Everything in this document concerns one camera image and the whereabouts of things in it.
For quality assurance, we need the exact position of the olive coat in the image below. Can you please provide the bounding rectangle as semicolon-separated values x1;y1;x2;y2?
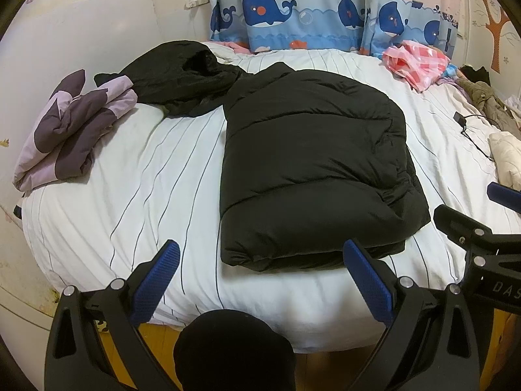
456;79;521;133

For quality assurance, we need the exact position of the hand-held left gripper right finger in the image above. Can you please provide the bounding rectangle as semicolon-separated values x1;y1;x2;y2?
340;239;481;391

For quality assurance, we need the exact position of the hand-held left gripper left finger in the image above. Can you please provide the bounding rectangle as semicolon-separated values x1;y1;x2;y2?
45;239;182;391

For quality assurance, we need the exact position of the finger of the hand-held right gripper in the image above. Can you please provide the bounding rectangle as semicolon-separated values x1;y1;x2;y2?
486;182;521;205
432;204;521;258

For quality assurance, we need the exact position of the cream cloth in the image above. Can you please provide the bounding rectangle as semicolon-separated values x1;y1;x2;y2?
487;130;521;190

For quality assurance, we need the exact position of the black puffer jacket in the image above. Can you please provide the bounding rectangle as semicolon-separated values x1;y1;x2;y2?
219;62;432;273

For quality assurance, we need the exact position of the pink checkered cloth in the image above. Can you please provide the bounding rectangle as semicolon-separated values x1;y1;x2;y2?
382;40;452;92

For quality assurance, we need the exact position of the white striped bed sheet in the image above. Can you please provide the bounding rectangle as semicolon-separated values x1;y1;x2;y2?
14;43;521;353

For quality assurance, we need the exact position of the black charger cable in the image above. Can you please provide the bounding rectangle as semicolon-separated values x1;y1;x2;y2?
453;111;495;164

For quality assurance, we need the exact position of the tree wall sticker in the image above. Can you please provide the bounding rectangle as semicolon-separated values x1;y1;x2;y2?
478;0;511;73

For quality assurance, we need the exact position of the small black cloth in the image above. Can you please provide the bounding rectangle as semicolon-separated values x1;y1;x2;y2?
460;65;491;84

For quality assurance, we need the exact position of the pink blanket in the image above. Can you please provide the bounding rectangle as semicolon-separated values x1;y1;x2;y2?
209;41;249;54

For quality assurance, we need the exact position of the black hooded jacket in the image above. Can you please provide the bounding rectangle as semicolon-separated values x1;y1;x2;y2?
94;41;255;118

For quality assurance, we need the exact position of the whale print curtain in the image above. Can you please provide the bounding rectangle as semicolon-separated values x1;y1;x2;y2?
207;0;460;60

